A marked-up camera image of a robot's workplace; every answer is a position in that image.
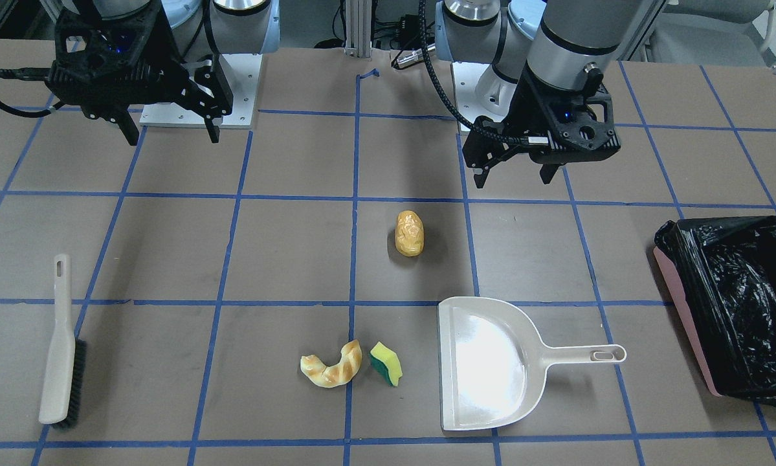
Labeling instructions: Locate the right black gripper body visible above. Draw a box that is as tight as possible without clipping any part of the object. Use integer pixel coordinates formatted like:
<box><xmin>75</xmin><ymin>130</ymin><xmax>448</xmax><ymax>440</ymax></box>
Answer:
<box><xmin>45</xmin><ymin>10</ymin><xmax>233</xmax><ymax>119</ymax></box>

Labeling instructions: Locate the yellow green sponge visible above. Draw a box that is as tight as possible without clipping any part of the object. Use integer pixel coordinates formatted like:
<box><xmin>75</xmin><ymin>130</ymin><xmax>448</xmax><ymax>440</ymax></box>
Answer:
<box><xmin>370</xmin><ymin>342</ymin><xmax>403</xmax><ymax>387</ymax></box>

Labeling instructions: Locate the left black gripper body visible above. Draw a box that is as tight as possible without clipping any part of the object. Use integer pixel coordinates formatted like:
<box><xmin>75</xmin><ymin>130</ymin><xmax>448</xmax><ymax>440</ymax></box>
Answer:
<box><xmin>462</xmin><ymin>68</ymin><xmax>621</xmax><ymax>172</ymax></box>

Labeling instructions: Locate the croissant bread piece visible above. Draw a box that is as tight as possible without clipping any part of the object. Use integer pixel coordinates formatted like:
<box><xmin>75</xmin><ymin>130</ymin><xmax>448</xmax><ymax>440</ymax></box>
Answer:
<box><xmin>300</xmin><ymin>339</ymin><xmax>363</xmax><ymax>388</ymax></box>

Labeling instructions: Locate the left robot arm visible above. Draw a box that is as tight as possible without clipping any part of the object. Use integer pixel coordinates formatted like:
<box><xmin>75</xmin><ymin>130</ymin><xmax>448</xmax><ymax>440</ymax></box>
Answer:
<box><xmin>421</xmin><ymin>1</ymin><xmax>646</xmax><ymax>188</ymax></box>

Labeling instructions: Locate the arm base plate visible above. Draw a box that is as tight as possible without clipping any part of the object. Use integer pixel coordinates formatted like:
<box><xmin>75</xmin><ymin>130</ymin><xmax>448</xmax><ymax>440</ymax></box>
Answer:
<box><xmin>451</xmin><ymin>61</ymin><xmax>553</xmax><ymax>138</ymax></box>
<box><xmin>139</xmin><ymin>54</ymin><xmax>264</xmax><ymax>129</ymax></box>

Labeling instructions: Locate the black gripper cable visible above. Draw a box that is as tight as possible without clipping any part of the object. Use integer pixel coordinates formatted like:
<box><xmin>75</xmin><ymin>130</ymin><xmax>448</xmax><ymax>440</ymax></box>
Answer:
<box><xmin>417</xmin><ymin>0</ymin><xmax>550</xmax><ymax>146</ymax></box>

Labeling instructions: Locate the yellow potato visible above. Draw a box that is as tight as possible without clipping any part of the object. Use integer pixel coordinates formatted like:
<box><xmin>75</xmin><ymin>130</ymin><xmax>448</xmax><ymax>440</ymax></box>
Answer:
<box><xmin>394</xmin><ymin>210</ymin><xmax>425</xmax><ymax>257</ymax></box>

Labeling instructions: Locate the beige hand brush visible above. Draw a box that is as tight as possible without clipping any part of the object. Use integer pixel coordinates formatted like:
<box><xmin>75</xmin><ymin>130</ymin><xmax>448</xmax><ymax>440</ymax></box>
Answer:
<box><xmin>38</xmin><ymin>254</ymin><xmax>87</xmax><ymax>430</ymax></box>

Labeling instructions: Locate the aluminium frame post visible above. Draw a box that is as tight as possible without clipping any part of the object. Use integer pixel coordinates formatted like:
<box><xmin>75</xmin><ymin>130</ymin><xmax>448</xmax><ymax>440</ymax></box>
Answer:
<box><xmin>343</xmin><ymin>0</ymin><xmax>373</xmax><ymax>60</ymax></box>

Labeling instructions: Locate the grey office chair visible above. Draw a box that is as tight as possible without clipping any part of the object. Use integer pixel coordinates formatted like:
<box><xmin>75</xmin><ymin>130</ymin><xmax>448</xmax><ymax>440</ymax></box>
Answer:
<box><xmin>640</xmin><ymin>1</ymin><xmax>776</xmax><ymax>66</ymax></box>

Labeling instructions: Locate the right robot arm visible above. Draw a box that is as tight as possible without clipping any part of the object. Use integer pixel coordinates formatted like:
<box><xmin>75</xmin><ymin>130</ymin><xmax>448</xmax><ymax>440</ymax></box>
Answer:
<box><xmin>44</xmin><ymin>1</ymin><xmax>281</xmax><ymax>144</ymax></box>

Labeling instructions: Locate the beige plastic dustpan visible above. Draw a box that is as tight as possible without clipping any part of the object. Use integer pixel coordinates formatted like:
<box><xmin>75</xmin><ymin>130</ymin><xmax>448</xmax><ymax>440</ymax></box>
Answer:
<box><xmin>438</xmin><ymin>296</ymin><xmax>626</xmax><ymax>431</ymax></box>

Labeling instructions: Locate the pink bin with black bag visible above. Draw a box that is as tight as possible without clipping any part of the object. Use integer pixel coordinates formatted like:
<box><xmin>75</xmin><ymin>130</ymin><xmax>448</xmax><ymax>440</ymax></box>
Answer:
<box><xmin>653</xmin><ymin>216</ymin><xmax>776</xmax><ymax>407</ymax></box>

